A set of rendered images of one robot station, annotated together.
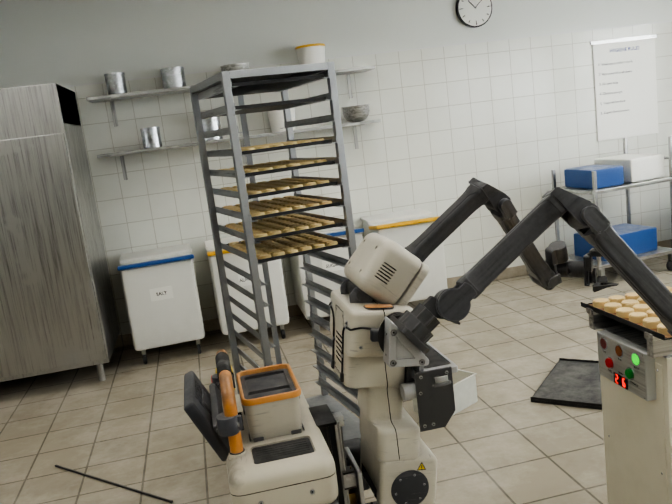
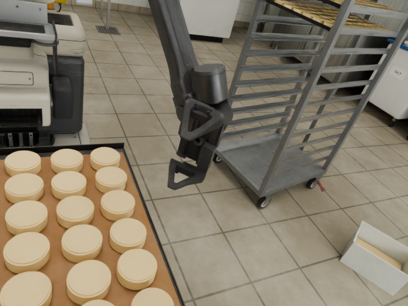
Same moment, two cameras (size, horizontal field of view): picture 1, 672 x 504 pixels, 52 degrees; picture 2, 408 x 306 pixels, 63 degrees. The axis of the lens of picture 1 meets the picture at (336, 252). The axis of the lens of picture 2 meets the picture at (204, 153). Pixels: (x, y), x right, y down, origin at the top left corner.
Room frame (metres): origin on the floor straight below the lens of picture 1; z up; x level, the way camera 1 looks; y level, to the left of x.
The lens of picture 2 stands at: (2.07, -1.28, 1.29)
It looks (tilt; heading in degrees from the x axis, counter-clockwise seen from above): 34 degrees down; 67
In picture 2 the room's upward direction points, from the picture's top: 17 degrees clockwise
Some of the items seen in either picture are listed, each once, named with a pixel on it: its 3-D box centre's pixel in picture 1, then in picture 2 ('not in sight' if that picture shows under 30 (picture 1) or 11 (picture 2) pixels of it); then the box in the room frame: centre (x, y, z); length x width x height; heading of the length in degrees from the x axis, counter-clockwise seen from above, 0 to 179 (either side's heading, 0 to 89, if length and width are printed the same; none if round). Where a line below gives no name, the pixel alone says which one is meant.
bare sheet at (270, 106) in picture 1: (260, 108); not in sight; (3.20, 0.25, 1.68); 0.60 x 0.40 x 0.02; 22
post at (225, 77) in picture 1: (255, 281); (256, 14); (2.82, 0.35, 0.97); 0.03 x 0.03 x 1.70; 22
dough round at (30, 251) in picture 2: not in sight; (27, 252); (2.01, -1.00, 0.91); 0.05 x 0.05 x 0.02
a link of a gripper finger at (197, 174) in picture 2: (603, 279); (184, 166); (2.22, -0.86, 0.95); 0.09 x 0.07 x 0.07; 56
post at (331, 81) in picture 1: (353, 260); (326, 50); (2.99, -0.07, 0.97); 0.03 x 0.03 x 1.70; 22
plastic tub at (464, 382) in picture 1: (444, 392); (377, 257); (3.54, -0.49, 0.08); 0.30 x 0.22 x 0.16; 131
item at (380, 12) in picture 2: (317, 218); (377, 11); (3.26, 0.07, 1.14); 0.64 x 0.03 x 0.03; 22
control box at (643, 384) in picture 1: (625, 363); not in sight; (1.93, -0.80, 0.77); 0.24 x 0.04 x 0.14; 10
